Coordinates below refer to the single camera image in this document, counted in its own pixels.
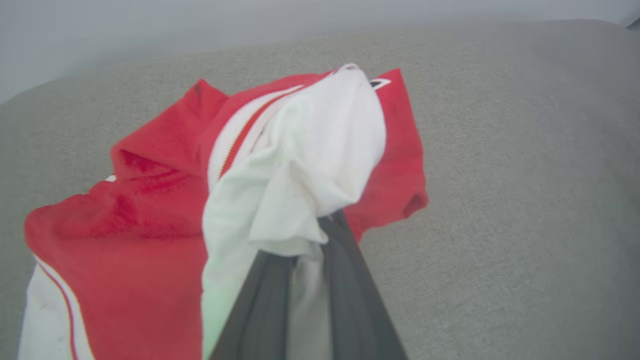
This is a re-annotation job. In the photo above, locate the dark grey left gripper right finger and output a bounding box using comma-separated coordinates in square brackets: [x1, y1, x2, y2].
[318, 210, 409, 360]

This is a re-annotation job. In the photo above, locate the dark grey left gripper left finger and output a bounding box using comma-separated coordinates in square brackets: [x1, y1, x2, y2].
[210, 249, 297, 360]

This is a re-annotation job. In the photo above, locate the red and white basketball jersey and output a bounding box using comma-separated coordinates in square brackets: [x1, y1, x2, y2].
[17, 62, 430, 360]

